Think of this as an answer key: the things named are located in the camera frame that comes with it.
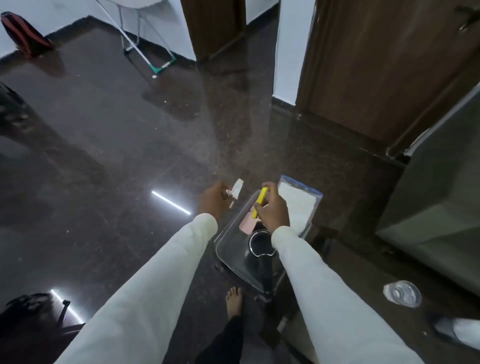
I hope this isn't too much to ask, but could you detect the brown wooden door frame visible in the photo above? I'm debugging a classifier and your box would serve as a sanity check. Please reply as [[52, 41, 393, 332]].
[[180, 0, 247, 62]]

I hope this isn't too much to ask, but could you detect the black bag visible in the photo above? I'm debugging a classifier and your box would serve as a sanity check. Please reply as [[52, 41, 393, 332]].
[[0, 292, 86, 364]]

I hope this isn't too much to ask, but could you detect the person's left hand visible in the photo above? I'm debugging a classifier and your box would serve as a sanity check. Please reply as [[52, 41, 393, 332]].
[[197, 182, 234, 222]]

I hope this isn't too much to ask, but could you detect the red backpack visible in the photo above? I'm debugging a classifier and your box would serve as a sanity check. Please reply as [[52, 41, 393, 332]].
[[0, 11, 54, 58]]

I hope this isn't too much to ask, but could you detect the person's foot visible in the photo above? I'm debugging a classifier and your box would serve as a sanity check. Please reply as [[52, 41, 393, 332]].
[[225, 287, 243, 321]]

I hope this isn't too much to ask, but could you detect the person's right hand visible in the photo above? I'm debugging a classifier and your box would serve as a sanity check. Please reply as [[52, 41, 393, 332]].
[[254, 182, 290, 234]]

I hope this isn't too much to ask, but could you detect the person's left forearm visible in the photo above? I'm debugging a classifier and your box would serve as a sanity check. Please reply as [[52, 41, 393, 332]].
[[55, 213, 218, 364]]

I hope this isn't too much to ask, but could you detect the person's right forearm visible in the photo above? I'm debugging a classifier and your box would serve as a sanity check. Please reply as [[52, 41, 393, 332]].
[[271, 226, 424, 364]]

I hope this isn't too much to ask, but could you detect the yellow marker pen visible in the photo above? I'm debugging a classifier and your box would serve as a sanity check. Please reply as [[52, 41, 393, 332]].
[[251, 187, 269, 219]]

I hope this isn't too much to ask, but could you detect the clear plastic tray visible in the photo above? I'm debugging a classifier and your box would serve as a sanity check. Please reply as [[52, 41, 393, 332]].
[[213, 190, 301, 297]]

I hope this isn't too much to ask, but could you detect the white paper wrapper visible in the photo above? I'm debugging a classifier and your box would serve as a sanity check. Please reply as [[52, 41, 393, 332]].
[[226, 178, 244, 209]]

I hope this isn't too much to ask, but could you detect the person's black trouser leg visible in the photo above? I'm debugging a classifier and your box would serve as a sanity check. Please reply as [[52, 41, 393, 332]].
[[195, 316, 245, 364]]

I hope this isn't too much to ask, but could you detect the clear zip bag of tissues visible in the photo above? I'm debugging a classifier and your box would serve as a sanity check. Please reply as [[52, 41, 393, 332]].
[[277, 175, 324, 238]]

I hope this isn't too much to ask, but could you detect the grey cabinet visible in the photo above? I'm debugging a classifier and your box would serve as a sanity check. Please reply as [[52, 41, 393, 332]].
[[376, 82, 480, 297]]

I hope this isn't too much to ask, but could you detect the white cloth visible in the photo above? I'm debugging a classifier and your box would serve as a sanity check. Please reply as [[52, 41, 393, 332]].
[[431, 317, 480, 351]]

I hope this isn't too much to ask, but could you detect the white folding stand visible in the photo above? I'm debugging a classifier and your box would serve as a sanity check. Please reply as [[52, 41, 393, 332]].
[[95, 0, 177, 76]]

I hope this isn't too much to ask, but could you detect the black round cup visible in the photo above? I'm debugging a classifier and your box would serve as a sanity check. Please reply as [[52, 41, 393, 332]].
[[248, 229, 277, 259]]

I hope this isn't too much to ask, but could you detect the clear plastic bottle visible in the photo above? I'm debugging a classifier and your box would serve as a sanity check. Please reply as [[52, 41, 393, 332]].
[[383, 280, 422, 309]]

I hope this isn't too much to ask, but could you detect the brown wooden door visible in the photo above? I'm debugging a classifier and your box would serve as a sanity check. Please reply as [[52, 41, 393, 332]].
[[296, 0, 480, 145]]

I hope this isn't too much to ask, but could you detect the pink sticky note pad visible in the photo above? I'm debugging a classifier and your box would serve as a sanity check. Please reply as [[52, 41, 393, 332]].
[[239, 214, 261, 235]]

